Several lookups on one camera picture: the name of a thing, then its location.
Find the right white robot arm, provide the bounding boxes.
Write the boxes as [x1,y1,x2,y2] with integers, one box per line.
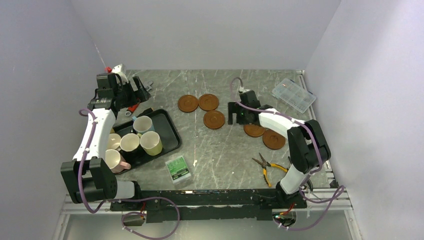
[228,87,331,208]

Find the pink mug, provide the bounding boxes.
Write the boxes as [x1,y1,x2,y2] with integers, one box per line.
[104,149,132,174]

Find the brown coaster one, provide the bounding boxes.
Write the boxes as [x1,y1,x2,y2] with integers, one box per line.
[177,94,199,113]

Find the green screw box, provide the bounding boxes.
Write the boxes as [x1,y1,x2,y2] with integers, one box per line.
[165,155,192,185]

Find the yellow-green mug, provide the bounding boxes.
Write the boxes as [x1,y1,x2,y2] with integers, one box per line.
[139,131,163,156]

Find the orange-yellow mug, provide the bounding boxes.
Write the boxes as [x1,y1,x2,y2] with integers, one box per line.
[106,133,122,151]

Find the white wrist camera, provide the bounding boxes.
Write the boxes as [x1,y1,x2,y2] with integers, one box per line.
[237,86,249,94]
[104,64,129,84]

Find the brown coaster six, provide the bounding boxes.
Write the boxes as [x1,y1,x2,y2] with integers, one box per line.
[262,129,286,150]

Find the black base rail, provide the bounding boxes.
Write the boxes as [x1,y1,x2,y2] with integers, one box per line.
[110,188,307,223]

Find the brown coaster four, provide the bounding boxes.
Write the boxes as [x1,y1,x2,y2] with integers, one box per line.
[243,124,266,138]

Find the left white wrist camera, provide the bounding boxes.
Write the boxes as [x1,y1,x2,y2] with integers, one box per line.
[104,64,129,84]

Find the black mug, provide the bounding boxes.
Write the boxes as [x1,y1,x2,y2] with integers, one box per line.
[120,133,145,162]

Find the brown coaster three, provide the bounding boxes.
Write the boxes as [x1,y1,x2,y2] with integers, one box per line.
[203,110,225,130]

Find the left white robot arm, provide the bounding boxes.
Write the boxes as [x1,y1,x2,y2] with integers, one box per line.
[60,72,151,210]

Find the black plastic tray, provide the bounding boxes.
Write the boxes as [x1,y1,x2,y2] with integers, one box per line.
[112,109,181,175]

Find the clear plastic organizer box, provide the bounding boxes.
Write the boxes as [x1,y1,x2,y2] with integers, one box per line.
[271,78,317,113]

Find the yellow handled pliers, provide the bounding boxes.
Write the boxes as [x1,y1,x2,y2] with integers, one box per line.
[251,153,290,188]

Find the red handled wrench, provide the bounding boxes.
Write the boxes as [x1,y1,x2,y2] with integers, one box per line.
[124,80,154,117]

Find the light blue mug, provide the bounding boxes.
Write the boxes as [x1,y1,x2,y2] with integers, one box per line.
[132,115,155,135]

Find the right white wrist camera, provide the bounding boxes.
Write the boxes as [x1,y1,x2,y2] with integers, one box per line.
[237,86,249,94]

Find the brown coaster two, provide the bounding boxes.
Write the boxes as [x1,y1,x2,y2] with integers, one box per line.
[198,93,219,112]

